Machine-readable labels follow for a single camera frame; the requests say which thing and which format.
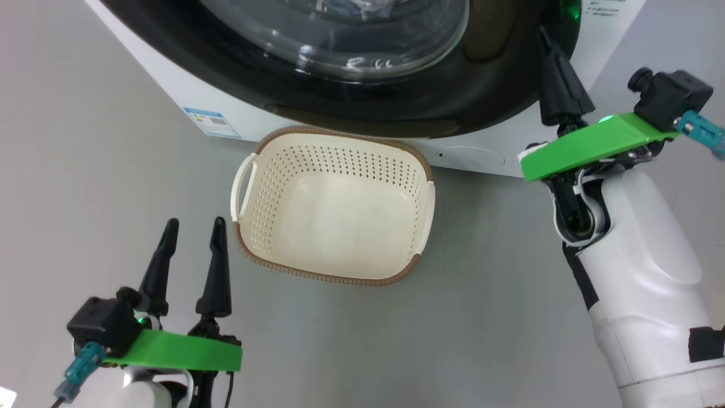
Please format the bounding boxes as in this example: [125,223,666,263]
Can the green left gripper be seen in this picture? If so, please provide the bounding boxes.
[105,216,243,373]

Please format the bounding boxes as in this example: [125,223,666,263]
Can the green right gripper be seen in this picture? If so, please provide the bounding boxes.
[519,25,680,183]

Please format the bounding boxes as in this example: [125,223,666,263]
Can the grey washing machine door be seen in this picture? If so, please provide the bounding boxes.
[99,0,583,138]

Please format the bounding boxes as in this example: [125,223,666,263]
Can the white front-load washing machine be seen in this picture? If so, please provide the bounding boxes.
[85,0,647,179]

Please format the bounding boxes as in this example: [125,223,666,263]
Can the small printed text sticker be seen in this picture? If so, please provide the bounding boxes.
[586,0,622,19]

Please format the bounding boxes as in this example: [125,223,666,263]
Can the round white filter cover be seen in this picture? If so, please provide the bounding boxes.
[441,146,506,168]

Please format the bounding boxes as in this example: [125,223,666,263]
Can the blue energy label sticker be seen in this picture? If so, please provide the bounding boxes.
[182,107,242,140]

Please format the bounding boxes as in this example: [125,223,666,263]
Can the cream perforated laundry basket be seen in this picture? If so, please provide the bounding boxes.
[229,126,437,287]

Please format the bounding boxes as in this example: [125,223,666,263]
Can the teal cable connector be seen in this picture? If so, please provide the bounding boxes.
[54,341,108,404]
[674,109,725,160]

